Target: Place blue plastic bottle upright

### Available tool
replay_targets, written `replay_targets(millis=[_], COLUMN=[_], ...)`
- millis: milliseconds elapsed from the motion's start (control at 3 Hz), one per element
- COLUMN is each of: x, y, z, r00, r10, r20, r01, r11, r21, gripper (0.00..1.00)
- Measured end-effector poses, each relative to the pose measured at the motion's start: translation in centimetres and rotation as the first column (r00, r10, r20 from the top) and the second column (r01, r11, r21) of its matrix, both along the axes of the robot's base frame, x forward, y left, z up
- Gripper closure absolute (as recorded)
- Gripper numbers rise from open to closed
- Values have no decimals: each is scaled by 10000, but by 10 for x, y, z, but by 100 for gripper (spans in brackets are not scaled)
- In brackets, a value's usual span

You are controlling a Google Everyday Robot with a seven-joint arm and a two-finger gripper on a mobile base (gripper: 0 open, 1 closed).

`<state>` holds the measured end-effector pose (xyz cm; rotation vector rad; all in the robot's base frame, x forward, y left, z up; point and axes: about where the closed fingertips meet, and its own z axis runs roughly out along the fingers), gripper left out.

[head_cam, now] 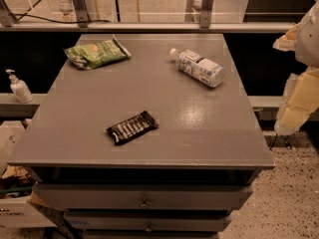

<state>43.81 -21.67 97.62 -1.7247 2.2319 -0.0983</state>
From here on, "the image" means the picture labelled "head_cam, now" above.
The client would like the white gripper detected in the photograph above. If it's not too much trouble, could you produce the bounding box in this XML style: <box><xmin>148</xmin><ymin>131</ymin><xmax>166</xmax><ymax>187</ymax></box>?
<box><xmin>273</xmin><ymin>1</ymin><xmax>319</xmax><ymax>135</ymax></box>

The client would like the clear plastic water bottle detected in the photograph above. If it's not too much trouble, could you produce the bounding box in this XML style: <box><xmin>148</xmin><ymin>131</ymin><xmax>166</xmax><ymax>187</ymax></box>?
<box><xmin>169</xmin><ymin>48</ymin><xmax>224</xmax><ymax>88</ymax></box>

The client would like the white pump dispenser bottle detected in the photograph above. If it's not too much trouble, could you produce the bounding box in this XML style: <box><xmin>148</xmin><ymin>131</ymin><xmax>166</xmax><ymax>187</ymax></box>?
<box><xmin>6</xmin><ymin>69</ymin><xmax>33</xmax><ymax>104</ymax></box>

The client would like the grey drawer cabinet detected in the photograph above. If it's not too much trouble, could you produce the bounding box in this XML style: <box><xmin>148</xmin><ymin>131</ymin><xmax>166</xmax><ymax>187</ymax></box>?
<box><xmin>10</xmin><ymin>34</ymin><xmax>274</xmax><ymax>239</ymax></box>

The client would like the black candy bar wrapper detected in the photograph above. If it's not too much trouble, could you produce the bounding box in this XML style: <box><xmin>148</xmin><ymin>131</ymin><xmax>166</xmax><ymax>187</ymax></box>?
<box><xmin>106</xmin><ymin>111</ymin><xmax>159</xmax><ymax>145</ymax></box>

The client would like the green snack bag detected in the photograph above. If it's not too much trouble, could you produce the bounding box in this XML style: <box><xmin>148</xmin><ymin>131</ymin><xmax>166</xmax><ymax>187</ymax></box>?
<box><xmin>64</xmin><ymin>38</ymin><xmax>131</xmax><ymax>70</ymax></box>

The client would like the middle grey drawer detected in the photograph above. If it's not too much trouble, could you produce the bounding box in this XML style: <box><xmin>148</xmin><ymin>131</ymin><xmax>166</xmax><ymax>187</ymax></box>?
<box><xmin>64</xmin><ymin>210</ymin><xmax>231</xmax><ymax>232</ymax></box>

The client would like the grey drawer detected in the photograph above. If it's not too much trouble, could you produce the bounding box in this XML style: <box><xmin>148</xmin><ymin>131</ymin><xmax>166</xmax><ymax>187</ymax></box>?
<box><xmin>33</xmin><ymin>184</ymin><xmax>252</xmax><ymax>210</ymax></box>
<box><xmin>64</xmin><ymin>210</ymin><xmax>231</xmax><ymax>232</ymax></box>

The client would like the top grey drawer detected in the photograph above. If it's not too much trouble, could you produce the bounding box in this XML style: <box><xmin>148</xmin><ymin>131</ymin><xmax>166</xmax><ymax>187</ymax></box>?
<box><xmin>33</xmin><ymin>184</ymin><xmax>252</xmax><ymax>210</ymax></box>

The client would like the white storage box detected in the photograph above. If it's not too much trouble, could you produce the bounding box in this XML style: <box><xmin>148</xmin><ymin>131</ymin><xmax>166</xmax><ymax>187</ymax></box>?
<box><xmin>0</xmin><ymin>120</ymin><xmax>55</xmax><ymax>228</ymax></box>

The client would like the metal railing frame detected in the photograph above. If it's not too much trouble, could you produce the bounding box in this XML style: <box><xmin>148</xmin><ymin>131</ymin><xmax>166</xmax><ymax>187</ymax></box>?
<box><xmin>0</xmin><ymin>0</ymin><xmax>319</xmax><ymax>34</ymax></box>

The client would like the black cable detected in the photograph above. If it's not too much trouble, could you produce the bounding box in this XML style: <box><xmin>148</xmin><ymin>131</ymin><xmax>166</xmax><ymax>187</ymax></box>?
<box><xmin>9</xmin><ymin>0</ymin><xmax>112</xmax><ymax>25</ymax></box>

